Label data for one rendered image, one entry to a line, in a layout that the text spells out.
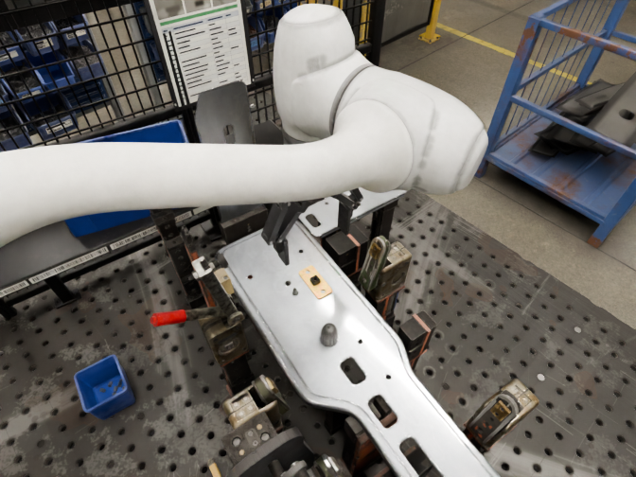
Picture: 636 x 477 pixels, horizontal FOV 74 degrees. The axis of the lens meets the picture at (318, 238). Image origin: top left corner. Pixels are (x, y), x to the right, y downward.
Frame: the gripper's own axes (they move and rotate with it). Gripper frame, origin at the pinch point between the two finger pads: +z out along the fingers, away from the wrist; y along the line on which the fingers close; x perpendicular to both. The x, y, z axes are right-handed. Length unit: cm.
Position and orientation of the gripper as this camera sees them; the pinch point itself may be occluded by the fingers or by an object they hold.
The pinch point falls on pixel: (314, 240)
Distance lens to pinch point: 80.4
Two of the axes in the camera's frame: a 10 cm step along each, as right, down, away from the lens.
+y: 8.3, -4.2, 3.6
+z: 0.0, 6.5, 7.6
